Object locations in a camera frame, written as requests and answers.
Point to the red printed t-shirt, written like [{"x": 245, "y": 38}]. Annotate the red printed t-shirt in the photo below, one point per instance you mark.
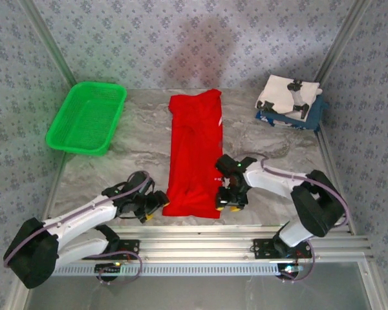
[{"x": 194, "y": 155}]

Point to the green plastic basket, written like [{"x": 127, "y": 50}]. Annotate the green plastic basket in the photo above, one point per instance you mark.
[{"x": 84, "y": 119}]

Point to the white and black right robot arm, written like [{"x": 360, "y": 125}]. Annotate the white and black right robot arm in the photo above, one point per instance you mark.
[{"x": 317, "y": 206}]

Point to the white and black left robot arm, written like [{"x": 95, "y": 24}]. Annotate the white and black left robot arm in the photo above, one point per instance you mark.
[{"x": 77, "y": 216}]

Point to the folded white t-shirt black print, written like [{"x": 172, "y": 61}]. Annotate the folded white t-shirt black print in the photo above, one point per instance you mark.
[{"x": 278, "y": 92}]

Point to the folded blue t-shirt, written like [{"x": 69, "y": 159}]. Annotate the folded blue t-shirt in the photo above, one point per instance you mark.
[{"x": 315, "y": 116}]

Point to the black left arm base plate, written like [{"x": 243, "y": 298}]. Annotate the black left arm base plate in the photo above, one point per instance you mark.
[{"x": 129, "y": 245}]

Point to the aluminium mounting rail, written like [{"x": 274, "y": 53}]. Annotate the aluminium mounting rail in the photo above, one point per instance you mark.
[{"x": 194, "y": 245}]

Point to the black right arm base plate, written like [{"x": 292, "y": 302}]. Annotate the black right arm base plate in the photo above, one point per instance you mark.
[{"x": 265, "y": 250}]

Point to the aluminium table side rail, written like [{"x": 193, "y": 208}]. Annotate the aluminium table side rail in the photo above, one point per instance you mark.
[
  {"x": 326, "y": 147},
  {"x": 56, "y": 184}
]

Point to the aluminium frame post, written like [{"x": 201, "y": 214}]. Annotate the aluminium frame post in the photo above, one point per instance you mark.
[
  {"x": 339, "y": 42},
  {"x": 56, "y": 55}
]

